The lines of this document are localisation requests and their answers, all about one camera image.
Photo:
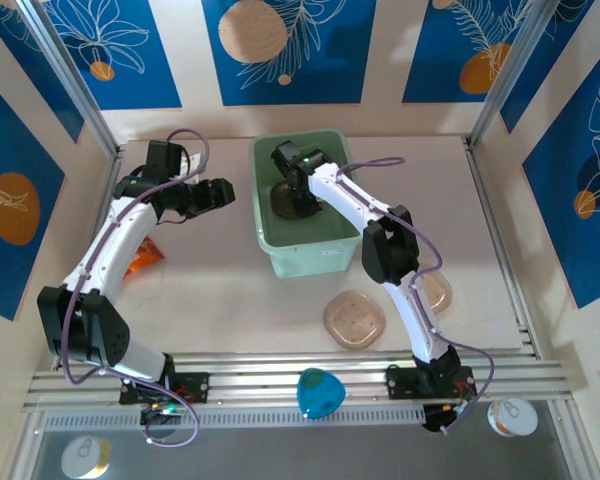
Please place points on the light green plastic bin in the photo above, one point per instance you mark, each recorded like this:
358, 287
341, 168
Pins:
305, 260

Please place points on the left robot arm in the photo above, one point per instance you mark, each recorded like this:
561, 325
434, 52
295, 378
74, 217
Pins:
115, 240

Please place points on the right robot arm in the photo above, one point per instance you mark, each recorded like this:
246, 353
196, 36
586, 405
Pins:
415, 320

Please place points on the orange snack bag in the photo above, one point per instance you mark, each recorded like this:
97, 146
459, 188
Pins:
147, 255

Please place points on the blue rounded plastic object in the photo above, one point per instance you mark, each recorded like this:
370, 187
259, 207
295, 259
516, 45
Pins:
320, 395

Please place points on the white can yellow label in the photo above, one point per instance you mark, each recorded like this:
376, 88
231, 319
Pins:
85, 457

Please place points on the white can orange label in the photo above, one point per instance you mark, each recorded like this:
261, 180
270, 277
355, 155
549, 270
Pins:
512, 417

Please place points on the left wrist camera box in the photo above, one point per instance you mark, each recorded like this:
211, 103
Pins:
193, 161

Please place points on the aluminium frame post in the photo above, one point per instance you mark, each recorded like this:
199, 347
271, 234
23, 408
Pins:
72, 82
515, 75

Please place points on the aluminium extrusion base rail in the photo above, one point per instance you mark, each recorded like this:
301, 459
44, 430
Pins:
280, 380

